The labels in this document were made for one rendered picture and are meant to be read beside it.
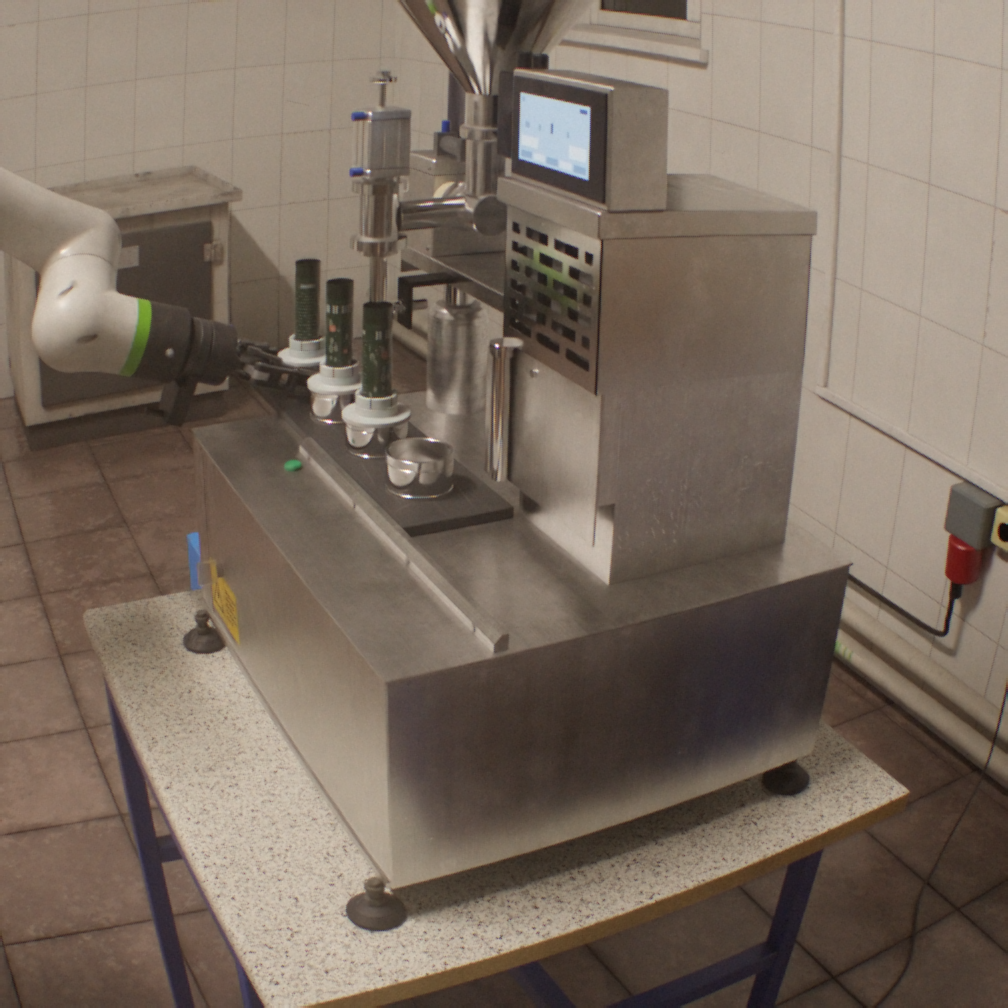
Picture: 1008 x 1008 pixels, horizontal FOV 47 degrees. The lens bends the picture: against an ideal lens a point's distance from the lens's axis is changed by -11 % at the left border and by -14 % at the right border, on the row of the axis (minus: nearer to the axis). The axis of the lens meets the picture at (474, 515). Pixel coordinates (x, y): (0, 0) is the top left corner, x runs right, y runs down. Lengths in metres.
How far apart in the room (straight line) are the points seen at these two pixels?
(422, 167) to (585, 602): 0.55
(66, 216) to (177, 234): 2.70
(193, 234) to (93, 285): 2.76
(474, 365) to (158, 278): 2.78
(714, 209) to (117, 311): 0.69
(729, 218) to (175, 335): 0.67
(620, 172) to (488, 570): 0.38
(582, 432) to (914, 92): 1.74
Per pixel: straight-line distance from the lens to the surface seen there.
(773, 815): 1.34
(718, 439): 1.16
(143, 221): 4.18
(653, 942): 2.25
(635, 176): 1.04
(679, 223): 1.07
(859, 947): 2.30
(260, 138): 4.94
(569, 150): 1.07
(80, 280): 1.46
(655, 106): 1.04
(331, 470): 1.34
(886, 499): 2.91
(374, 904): 1.17
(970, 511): 2.61
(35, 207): 1.49
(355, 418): 1.36
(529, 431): 1.19
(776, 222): 1.14
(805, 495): 3.14
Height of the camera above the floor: 1.56
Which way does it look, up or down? 25 degrees down
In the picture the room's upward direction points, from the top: 2 degrees clockwise
